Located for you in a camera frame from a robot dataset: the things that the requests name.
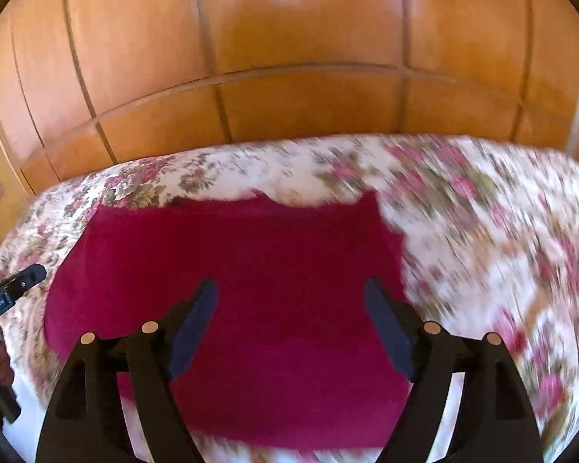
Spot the floral bedspread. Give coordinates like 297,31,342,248
0,135,579,462

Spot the wooden wardrobe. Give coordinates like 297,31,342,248
0,0,579,191

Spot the magenta red garment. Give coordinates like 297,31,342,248
44,193,410,451

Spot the person's left hand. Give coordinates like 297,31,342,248
0,336,14,388

